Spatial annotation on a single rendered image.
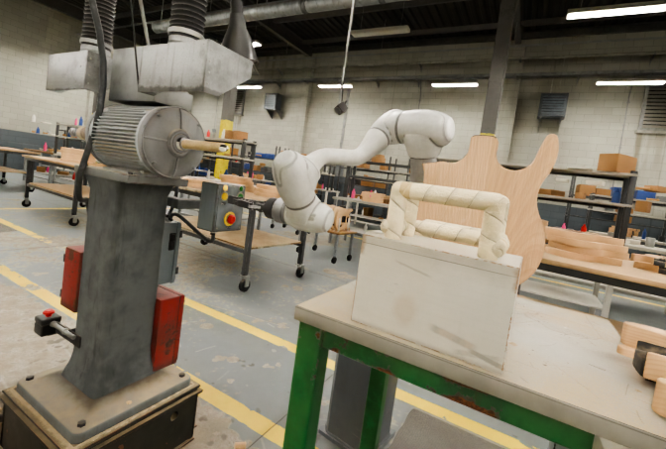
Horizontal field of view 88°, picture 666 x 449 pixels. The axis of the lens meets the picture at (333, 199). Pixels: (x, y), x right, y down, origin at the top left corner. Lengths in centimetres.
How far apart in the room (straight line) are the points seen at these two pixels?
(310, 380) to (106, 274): 94
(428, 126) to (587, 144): 1080
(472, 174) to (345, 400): 123
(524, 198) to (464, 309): 42
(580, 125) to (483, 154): 1114
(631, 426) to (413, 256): 36
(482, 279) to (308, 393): 42
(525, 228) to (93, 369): 151
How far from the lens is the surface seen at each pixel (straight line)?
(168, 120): 133
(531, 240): 98
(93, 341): 164
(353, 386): 178
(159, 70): 122
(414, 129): 135
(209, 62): 107
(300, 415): 85
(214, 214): 148
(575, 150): 1198
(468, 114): 1228
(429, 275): 64
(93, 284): 159
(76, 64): 168
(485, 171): 99
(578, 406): 66
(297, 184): 101
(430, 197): 64
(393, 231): 66
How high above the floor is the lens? 119
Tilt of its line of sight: 3 degrees down
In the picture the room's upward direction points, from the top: 8 degrees clockwise
